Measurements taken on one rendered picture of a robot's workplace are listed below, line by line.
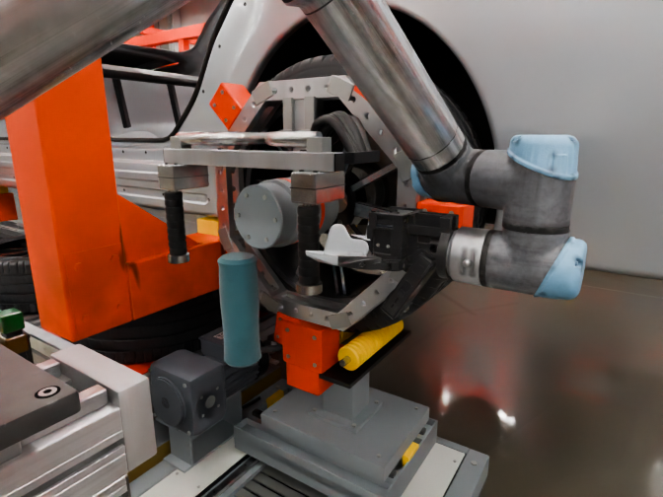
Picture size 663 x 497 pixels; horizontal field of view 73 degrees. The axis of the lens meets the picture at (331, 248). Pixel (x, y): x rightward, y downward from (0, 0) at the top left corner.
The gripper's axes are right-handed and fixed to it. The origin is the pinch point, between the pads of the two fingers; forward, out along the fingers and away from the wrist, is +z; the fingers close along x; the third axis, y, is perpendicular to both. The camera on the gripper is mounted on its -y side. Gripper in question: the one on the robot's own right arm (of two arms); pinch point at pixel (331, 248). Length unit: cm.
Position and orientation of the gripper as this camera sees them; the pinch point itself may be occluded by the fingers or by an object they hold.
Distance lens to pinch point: 71.8
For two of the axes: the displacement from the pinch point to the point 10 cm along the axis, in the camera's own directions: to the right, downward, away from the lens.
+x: -5.5, 2.1, -8.1
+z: -8.3, -1.4, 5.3
